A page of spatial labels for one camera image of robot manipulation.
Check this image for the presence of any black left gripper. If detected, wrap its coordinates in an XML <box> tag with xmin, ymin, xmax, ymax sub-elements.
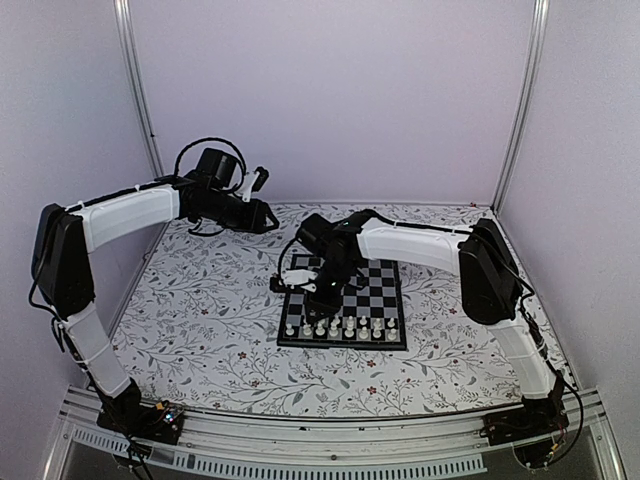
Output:
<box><xmin>198</xmin><ymin>189</ymin><xmax>280</xmax><ymax>234</ymax></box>

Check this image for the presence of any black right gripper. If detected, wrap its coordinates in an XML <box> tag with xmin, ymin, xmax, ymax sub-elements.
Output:
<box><xmin>303</xmin><ymin>259</ymin><xmax>356</xmax><ymax>325</ymax></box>

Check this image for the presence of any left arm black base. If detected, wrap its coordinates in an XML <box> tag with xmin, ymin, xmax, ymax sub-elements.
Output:
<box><xmin>97</xmin><ymin>382</ymin><xmax>185</xmax><ymax>445</ymax></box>

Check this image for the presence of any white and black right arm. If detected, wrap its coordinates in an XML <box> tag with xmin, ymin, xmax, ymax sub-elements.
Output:
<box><xmin>296</xmin><ymin>209</ymin><xmax>565</xmax><ymax>436</ymax></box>

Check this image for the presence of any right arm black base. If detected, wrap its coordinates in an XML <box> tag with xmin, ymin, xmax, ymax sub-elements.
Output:
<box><xmin>479</xmin><ymin>388</ymin><xmax>569</xmax><ymax>469</ymax></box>

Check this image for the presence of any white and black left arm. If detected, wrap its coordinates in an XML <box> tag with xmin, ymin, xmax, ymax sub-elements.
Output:
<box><xmin>28</xmin><ymin>148</ymin><xmax>279</xmax><ymax>434</ymax></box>

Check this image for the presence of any black and white chessboard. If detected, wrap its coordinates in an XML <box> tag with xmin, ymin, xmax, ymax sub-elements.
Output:
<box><xmin>277</xmin><ymin>260</ymin><xmax>407</xmax><ymax>351</ymax></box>

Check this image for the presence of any floral patterned table mat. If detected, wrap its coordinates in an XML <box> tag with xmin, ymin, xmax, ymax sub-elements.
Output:
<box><xmin>112</xmin><ymin>204</ymin><xmax>520</xmax><ymax>417</ymax></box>

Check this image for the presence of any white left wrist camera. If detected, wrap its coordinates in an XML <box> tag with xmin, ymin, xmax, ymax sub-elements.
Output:
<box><xmin>239</xmin><ymin>166</ymin><xmax>269</xmax><ymax>203</ymax></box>

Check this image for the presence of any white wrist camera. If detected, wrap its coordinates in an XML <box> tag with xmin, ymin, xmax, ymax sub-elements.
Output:
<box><xmin>239</xmin><ymin>166</ymin><xmax>269</xmax><ymax>203</ymax></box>
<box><xmin>269</xmin><ymin>269</ymin><xmax>318</xmax><ymax>293</ymax></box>

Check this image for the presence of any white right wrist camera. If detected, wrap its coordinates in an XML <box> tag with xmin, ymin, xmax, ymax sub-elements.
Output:
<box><xmin>269</xmin><ymin>269</ymin><xmax>318</xmax><ymax>293</ymax></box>

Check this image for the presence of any aluminium front rail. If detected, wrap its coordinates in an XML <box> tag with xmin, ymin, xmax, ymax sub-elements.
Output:
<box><xmin>43</xmin><ymin>387</ymin><xmax>631</xmax><ymax>479</ymax></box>

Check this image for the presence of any left aluminium frame post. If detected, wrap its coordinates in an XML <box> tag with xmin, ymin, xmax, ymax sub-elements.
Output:
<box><xmin>113</xmin><ymin>0</ymin><xmax>166</xmax><ymax>178</ymax></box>

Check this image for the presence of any aluminium frame post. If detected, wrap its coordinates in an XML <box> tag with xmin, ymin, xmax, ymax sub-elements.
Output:
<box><xmin>113</xmin><ymin>0</ymin><xmax>166</xmax><ymax>178</ymax></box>
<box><xmin>491</xmin><ymin>0</ymin><xmax>550</xmax><ymax>216</ymax></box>

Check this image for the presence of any right aluminium frame post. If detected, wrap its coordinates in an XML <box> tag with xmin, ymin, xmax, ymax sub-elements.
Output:
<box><xmin>491</xmin><ymin>0</ymin><xmax>550</xmax><ymax>216</ymax></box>

